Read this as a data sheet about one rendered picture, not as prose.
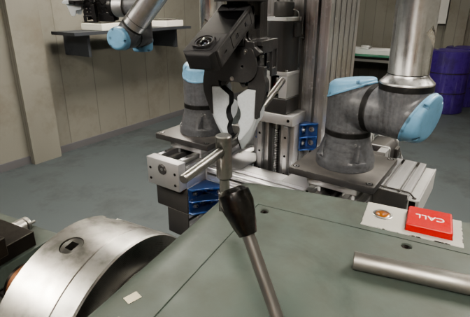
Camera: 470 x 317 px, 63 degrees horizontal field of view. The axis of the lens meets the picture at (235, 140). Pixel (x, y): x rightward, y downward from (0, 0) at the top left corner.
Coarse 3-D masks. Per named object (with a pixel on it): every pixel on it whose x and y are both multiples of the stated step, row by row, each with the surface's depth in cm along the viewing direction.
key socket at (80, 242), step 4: (72, 240) 57; (76, 240) 56; (80, 240) 56; (64, 244) 56; (68, 244) 56; (72, 244) 57; (76, 244) 56; (80, 244) 56; (60, 248) 55; (64, 248) 55; (68, 248) 56; (72, 248) 57; (76, 248) 55; (60, 252) 55; (64, 252) 54; (68, 252) 54; (72, 252) 54
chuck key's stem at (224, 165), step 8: (216, 136) 51; (224, 136) 51; (216, 144) 51; (224, 144) 51; (216, 160) 52; (224, 160) 52; (216, 168) 53; (224, 168) 52; (224, 176) 52; (224, 184) 53
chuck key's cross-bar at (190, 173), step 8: (280, 80) 69; (272, 88) 67; (272, 96) 65; (264, 104) 62; (232, 144) 53; (216, 152) 50; (224, 152) 51; (208, 160) 48; (192, 168) 45; (200, 168) 46; (184, 176) 44; (192, 176) 44
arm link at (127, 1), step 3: (123, 0) 133; (126, 0) 133; (129, 0) 133; (132, 0) 132; (135, 0) 132; (123, 3) 133; (126, 3) 133; (129, 3) 133; (132, 3) 132; (123, 6) 133; (126, 6) 133; (129, 6) 133; (123, 9) 134; (126, 9) 134; (123, 12) 135; (126, 12) 134
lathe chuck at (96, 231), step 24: (96, 216) 64; (48, 240) 57; (96, 240) 56; (48, 264) 53; (72, 264) 52; (24, 288) 51; (48, 288) 50; (0, 312) 51; (24, 312) 50; (48, 312) 48
